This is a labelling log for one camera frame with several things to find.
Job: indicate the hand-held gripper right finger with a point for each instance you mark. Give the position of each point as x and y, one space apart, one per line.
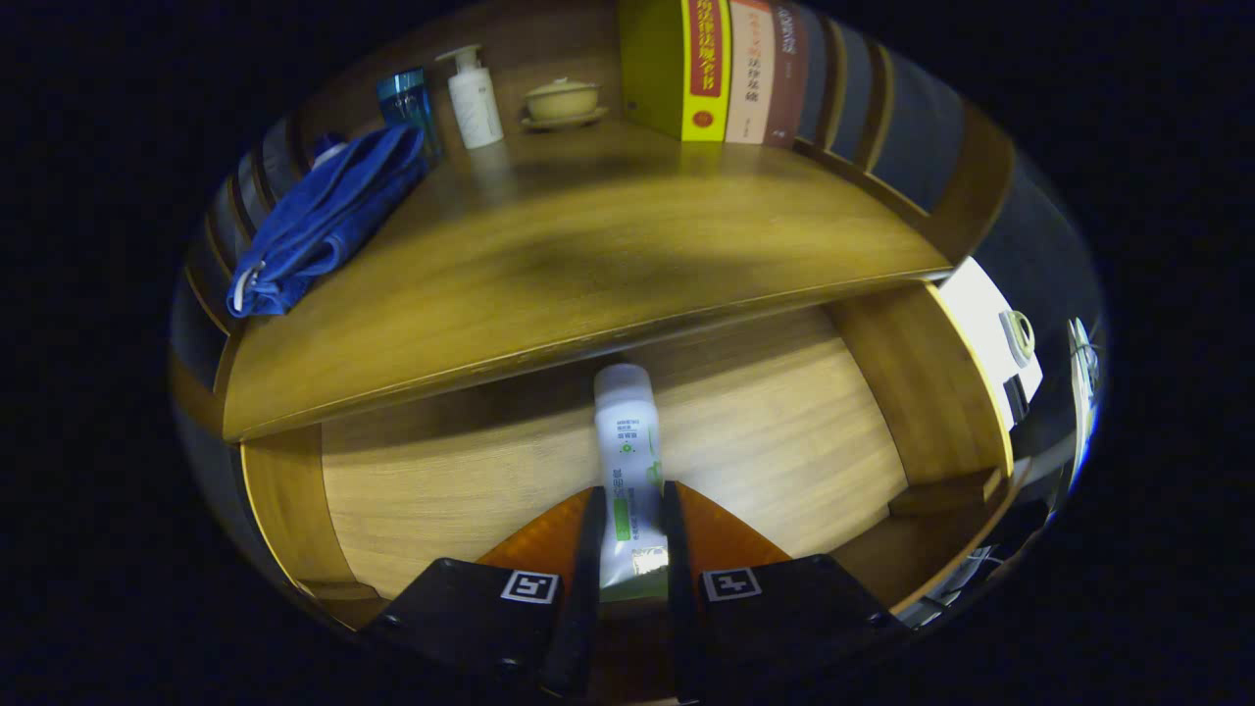
677 579

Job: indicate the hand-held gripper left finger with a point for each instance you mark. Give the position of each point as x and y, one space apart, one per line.
586 588

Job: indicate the white green cream tube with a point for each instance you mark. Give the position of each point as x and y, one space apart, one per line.
627 431

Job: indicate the wooden drawer with black knob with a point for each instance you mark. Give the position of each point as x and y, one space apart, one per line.
765 422

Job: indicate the wooden countertop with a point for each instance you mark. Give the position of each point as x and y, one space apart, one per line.
588 255

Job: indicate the white side cabinet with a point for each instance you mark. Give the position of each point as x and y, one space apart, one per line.
976 314

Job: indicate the wooden cabinet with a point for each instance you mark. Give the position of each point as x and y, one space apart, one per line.
529 39

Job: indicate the black box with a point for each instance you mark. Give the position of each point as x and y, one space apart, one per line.
1016 402

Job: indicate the small pale green tape dispenser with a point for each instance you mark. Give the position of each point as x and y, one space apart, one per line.
1020 338

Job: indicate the blue folded towel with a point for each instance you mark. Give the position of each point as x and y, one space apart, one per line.
324 216

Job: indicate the beige lidded teacup with saucer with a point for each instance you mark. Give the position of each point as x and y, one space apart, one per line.
561 101

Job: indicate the white pump bottle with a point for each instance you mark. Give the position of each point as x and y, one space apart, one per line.
476 108

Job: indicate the orange cream book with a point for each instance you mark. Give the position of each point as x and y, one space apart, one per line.
750 78

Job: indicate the small white blue-capped bottle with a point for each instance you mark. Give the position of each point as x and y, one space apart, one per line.
328 149

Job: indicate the yellow book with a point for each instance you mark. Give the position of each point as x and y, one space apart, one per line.
652 69

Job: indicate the brown book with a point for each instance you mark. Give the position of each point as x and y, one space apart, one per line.
787 78

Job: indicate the blue glass bottle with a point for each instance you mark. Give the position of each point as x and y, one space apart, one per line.
404 103

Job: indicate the white green wall fixture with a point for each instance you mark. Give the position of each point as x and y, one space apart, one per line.
1083 353

